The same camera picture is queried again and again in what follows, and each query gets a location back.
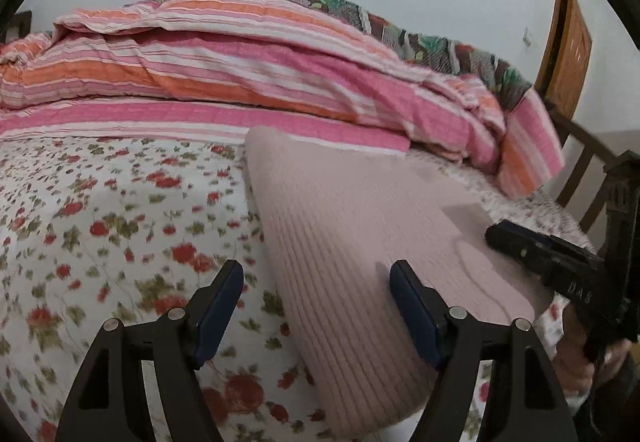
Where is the white wall switch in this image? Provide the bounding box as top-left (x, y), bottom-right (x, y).
top-left (522, 27), bottom-right (532, 48)

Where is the pink orange striped quilt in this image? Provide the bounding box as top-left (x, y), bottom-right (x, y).
top-left (1, 0), bottom-right (564, 198)

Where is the right hand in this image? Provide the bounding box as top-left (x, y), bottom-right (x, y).
top-left (552, 304), bottom-right (631, 398)

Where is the dark wooden headboard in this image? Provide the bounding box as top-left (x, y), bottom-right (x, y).
top-left (0, 10), bottom-right (32, 44)

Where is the pink knitted sweater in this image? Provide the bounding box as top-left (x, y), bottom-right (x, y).
top-left (245, 128), bottom-right (551, 439)

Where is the brown wooden door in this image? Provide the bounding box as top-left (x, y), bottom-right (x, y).
top-left (535, 0), bottom-right (592, 119)

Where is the floral patchwork blanket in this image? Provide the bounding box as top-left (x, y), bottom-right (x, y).
top-left (276, 0), bottom-right (534, 113)

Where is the floral bed sheet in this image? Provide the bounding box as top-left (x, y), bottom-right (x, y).
top-left (0, 135), bottom-right (597, 442)

